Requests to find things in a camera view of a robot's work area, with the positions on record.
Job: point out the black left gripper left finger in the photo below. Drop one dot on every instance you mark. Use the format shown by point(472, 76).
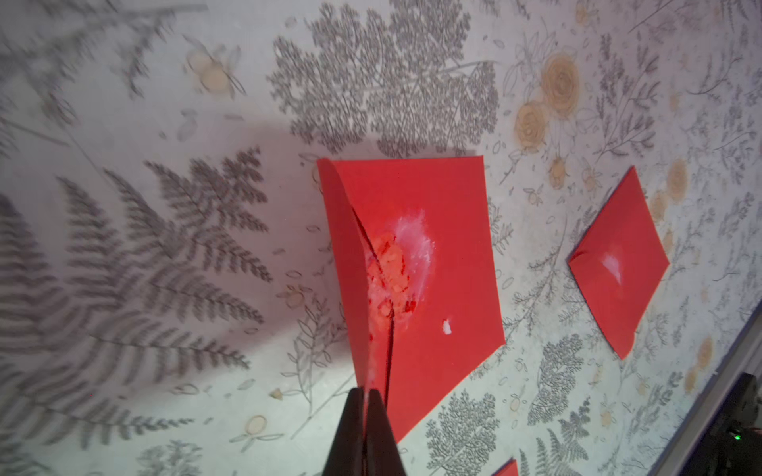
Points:
point(346, 454)

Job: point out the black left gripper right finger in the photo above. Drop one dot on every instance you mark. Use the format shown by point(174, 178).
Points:
point(381, 453)

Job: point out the red envelope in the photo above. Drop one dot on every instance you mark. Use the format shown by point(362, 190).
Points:
point(412, 247)
point(619, 263)
point(509, 468)

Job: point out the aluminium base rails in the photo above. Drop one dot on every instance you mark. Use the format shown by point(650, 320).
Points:
point(743, 357)

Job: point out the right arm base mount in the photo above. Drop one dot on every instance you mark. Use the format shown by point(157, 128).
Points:
point(732, 443)

